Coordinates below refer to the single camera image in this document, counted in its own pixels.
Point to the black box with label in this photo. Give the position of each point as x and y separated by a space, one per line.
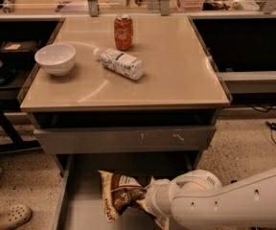
19 46

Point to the grey drawer cabinet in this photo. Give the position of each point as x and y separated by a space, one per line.
180 86

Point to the left metal post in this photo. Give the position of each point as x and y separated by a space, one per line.
93 8

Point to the clear plastic water bottle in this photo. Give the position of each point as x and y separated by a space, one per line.
120 62

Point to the red soda can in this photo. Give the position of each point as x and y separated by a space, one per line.
123 32

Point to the open middle drawer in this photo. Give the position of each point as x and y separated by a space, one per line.
80 205

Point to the brown chip bag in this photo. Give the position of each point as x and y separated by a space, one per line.
120 192

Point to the closed top drawer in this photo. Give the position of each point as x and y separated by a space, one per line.
124 139

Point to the metal post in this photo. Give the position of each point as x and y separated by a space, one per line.
165 0
93 8

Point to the white clog shoe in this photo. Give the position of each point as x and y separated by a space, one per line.
14 217

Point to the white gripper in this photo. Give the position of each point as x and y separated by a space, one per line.
154 195

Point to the right metal post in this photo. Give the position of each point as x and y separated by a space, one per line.
165 0

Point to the white bowl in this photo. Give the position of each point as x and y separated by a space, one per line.
56 59

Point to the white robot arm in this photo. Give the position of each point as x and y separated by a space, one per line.
197 200

